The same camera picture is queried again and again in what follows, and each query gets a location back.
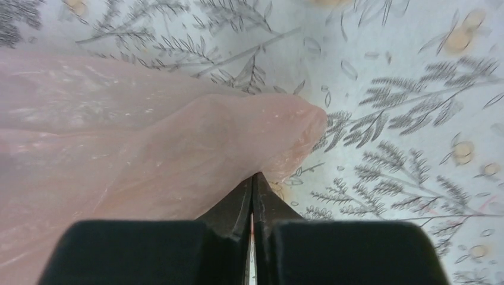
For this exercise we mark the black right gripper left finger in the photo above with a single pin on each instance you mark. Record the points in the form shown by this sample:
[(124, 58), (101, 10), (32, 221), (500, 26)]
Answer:
[(212, 249)]

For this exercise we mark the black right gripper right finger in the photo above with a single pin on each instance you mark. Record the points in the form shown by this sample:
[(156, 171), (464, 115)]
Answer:
[(293, 250)]

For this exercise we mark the pink plastic trash bag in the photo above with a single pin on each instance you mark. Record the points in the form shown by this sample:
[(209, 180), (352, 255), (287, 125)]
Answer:
[(91, 138)]

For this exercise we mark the floral patterned table cloth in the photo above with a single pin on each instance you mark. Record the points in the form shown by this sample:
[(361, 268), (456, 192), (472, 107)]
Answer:
[(412, 90)]

